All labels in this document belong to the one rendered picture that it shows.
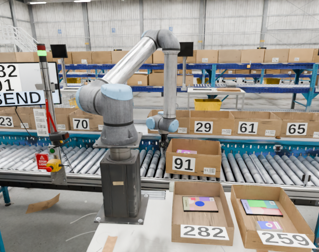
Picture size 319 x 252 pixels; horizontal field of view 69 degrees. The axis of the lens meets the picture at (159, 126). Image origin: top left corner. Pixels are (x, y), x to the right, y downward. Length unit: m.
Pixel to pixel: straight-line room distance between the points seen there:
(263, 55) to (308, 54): 1.09
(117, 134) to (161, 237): 0.54
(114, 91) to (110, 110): 0.09
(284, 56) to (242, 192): 5.73
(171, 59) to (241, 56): 5.25
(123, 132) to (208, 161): 0.75
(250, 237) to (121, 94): 0.86
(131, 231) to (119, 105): 0.62
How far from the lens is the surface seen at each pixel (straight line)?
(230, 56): 6.63
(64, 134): 1.68
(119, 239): 1.23
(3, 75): 1.92
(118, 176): 1.21
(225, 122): 2.13
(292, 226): 1.42
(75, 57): 7.31
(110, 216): 1.35
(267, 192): 1.54
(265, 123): 2.21
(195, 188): 1.47
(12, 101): 1.92
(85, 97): 1.24
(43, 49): 1.70
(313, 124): 2.35
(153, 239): 1.22
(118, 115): 1.10
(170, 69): 1.52
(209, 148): 1.94
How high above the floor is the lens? 1.58
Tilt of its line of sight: 17 degrees down
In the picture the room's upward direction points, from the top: 1 degrees counter-clockwise
